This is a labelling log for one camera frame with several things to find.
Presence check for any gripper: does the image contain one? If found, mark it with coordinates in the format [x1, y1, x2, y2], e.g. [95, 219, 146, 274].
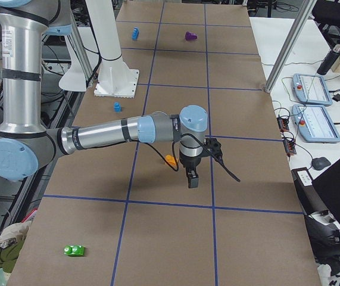
[180, 154, 201, 188]

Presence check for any orange trapezoid block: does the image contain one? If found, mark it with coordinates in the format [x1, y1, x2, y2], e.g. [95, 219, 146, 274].
[165, 154, 178, 168]

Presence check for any purple trapezoid block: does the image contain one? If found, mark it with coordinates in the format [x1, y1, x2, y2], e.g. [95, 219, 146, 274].
[185, 31, 198, 41]

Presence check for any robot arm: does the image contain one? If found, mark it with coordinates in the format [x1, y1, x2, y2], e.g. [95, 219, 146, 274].
[0, 1, 208, 188]

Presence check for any small blue block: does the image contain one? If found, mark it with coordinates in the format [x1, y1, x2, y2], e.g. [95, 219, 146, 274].
[113, 102, 122, 113]

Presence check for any grey computer mouse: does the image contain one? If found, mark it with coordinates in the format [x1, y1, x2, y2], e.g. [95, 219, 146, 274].
[311, 157, 331, 170]

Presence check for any near teach pendant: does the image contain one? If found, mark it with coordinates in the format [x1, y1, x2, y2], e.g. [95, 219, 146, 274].
[291, 104, 340, 144]

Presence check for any teach pendant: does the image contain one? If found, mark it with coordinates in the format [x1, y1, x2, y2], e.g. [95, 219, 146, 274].
[291, 104, 340, 144]
[292, 73, 332, 106]

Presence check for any green block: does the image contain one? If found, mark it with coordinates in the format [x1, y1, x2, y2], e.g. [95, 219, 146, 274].
[63, 245, 85, 257]

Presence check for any far teach pendant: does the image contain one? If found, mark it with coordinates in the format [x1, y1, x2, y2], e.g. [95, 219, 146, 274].
[292, 73, 332, 106]

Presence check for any long blue studded block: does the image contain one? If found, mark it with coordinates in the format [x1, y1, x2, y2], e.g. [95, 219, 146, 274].
[132, 27, 139, 41]

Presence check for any black water bottle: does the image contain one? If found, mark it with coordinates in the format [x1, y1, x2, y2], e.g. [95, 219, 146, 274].
[317, 44, 340, 76]

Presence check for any crumpled cloth pile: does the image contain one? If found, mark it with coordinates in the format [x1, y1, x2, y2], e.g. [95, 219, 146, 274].
[0, 222, 32, 285]

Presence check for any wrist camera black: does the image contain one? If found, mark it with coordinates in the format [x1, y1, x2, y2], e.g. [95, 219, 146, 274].
[204, 138, 223, 161]

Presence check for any white camera mast base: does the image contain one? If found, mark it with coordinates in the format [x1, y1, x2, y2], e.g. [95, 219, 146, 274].
[86, 0, 139, 98]

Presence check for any aluminium frame post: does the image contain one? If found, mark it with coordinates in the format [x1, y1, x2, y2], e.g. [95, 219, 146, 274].
[264, 0, 317, 93]

